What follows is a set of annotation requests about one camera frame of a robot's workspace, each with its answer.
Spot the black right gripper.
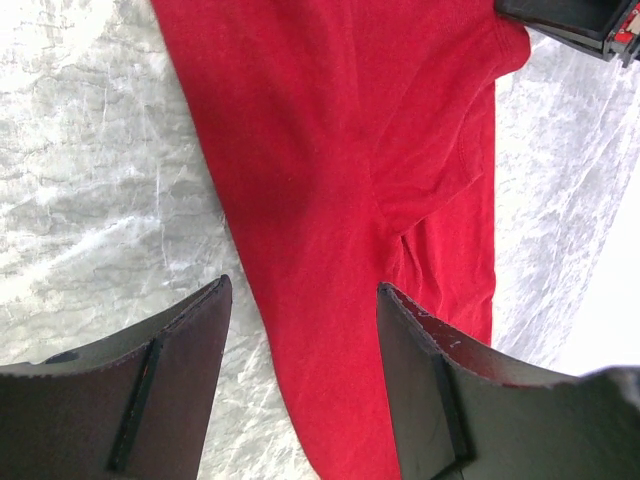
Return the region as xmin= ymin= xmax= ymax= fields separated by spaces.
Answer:
xmin=494 ymin=0 xmax=639 ymax=65

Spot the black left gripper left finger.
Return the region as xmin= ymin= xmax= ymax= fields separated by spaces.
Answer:
xmin=1 ymin=276 xmax=232 ymax=479

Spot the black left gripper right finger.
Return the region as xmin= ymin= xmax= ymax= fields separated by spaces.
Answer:
xmin=377 ymin=284 xmax=639 ymax=479

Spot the red t shirt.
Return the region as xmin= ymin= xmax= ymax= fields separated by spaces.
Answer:
xmin=153 ymin=1 xmax=530 ymax=479

